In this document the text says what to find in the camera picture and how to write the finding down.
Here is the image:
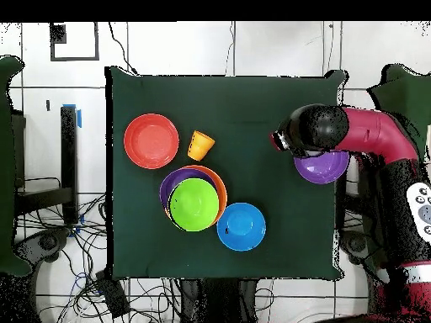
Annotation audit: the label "blue bowl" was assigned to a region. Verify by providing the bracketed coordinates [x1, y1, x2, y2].
[215, 202, 268, 252]

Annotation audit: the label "tangled floor cables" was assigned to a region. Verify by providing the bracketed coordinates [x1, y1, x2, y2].
[14, 194, 183, 323]

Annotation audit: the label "black power brick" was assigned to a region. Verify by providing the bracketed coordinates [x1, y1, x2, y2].
[95, 268, 131, 319]

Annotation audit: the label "dark green tablecloth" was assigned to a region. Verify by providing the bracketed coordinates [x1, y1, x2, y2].
[105, 66, 348, 282]

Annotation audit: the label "large orange bowl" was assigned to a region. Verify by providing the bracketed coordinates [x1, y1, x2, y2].
[164, 164, 229, 229]

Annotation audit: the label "orange cup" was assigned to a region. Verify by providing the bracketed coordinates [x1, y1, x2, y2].
[187, 130, 216, 162]

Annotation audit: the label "purple bowl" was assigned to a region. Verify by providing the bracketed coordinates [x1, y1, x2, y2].
[158, 167, 218, 211]
[293, 150, 350, 185]

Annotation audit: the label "green cloth side table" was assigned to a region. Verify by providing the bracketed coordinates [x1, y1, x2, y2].
[0, 55, 33, 277]
[364, 63, 431, 283]

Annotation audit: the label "red shallow bowl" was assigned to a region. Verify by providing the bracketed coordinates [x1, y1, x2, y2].
[123, 113, 180, 169]

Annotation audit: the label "black pedestal leg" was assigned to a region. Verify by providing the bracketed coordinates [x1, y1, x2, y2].
[339, 230, 381, 265]
[14, 228, 72, 263]

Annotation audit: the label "black floor cable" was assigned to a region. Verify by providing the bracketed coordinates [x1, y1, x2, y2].
[108, 22, 139, 76]

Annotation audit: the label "blue tape strip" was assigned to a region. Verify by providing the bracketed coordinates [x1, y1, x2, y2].
[62, 103, 82, 129]

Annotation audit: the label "green bowl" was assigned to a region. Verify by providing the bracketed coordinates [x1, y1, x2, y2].
[168, 177, 221, 232]

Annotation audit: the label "black metal stand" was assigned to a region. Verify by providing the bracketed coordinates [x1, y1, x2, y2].
[14, 105, 79, 225]

